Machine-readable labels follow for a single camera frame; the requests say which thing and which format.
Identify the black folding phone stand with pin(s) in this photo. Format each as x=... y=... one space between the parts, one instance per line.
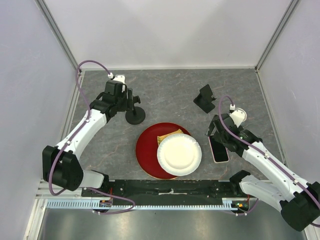
x=205 y=99

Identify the yellow sponge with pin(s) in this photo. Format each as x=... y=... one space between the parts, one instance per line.
x=162 y=137

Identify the left aluminium frame post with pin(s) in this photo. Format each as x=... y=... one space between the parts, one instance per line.
x=57 y=32

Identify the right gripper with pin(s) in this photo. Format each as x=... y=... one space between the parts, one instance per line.
x=211 y=128

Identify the black clamp phone stand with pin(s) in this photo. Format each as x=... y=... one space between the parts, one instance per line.
x=134 y=114

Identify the aluminium frame post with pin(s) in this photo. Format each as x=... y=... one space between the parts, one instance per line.
x=277 y=33
x=57 y=32

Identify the right aluminium frame post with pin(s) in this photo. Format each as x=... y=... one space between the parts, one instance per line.
x=277 y=33

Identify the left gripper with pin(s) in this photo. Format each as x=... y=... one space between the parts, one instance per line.
x=128 y=104

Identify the pink case smartphone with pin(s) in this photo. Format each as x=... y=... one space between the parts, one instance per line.
x=219 y=152

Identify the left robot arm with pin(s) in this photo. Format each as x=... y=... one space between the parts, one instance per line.
x=61 y=163

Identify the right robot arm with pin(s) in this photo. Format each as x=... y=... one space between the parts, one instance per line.
x=297 y=200

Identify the blue white paper cup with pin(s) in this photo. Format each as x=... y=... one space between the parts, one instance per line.
x=240 y=116

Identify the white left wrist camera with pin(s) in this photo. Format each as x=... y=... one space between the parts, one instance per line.
x=118 y=79

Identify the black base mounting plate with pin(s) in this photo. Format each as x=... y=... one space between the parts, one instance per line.
x=173 y=192

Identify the red round plate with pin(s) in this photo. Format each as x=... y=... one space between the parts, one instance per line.
x=147 y=146

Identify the grey slotted cable duct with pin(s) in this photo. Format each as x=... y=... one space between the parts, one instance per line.
x=101 y=204

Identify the white paper plate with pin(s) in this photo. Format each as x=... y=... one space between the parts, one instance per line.
x=179 y=154

